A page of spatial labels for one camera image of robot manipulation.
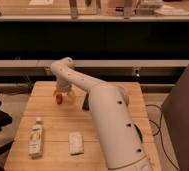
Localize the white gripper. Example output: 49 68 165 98
53 79 76 104

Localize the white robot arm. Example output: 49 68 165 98
50 57 153 171

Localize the black rectangular bar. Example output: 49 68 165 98
82 94 89 111

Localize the white plastic bottle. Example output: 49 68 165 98
28 117 44 158

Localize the black cable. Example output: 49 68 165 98
145 103 181 171

